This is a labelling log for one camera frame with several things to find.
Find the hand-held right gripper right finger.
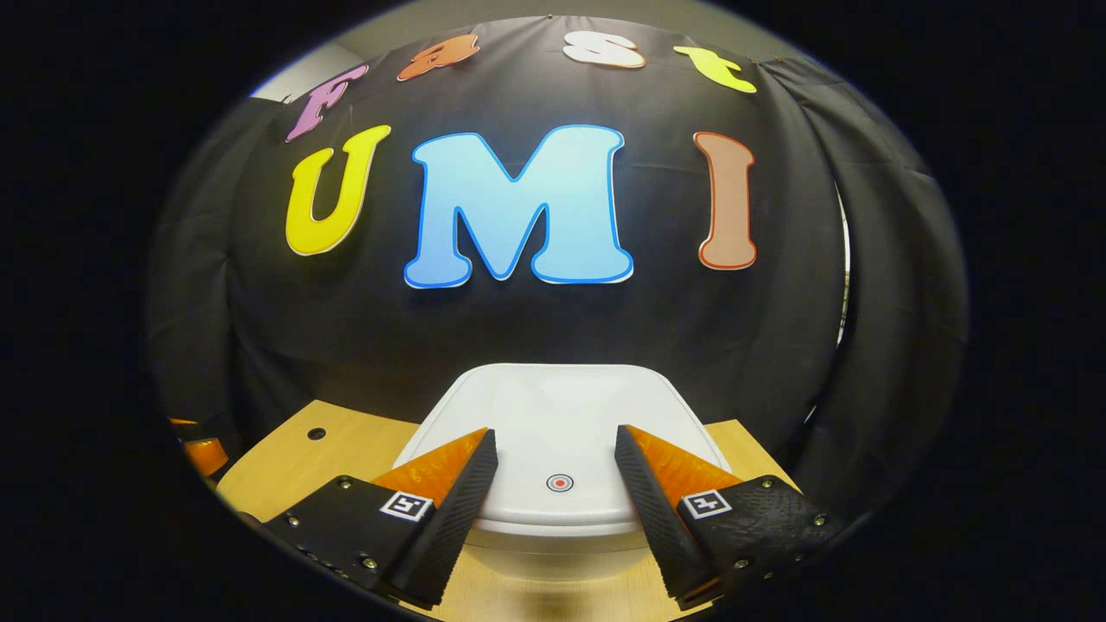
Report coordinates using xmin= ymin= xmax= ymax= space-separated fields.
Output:
xmin=614 ymin=424 xmax=843 ymax=610

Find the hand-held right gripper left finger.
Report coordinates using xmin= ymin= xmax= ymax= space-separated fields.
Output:
xmin=264 ymin=427 xmax=499 ymax=608

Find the wooden desktop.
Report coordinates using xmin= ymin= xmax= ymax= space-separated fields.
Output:
xmin=216 ymin=399 xmax=800 ymax=622

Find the white desktop garbage bin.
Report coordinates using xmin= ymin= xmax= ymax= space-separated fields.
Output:
xmin=393 ymin=363 xmax=734 ymax=581

